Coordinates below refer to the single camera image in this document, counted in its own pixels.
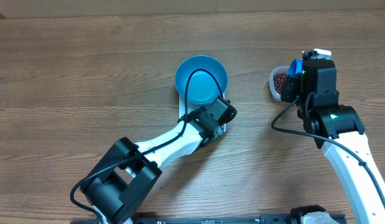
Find blue plastic measuring scoop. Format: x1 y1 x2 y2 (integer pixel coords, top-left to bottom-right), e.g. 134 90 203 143
287 59 303 77

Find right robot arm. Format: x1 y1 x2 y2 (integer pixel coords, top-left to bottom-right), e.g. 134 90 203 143
281 49 385 223

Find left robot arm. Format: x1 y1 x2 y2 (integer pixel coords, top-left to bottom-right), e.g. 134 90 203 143
80 96 237 223

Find white digital kitchen scale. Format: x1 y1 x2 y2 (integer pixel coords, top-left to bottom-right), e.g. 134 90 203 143
179 95 226 133

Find blue metal bowl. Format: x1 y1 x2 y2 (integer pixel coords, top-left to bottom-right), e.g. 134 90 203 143
175 55 228 105

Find red beans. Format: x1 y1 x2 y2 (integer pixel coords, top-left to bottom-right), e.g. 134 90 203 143
273 72 287 95

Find clear plastic container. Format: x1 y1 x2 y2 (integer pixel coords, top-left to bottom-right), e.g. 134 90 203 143
269 66 289 102

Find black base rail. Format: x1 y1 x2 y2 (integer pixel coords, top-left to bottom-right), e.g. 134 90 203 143
70 203 347 224

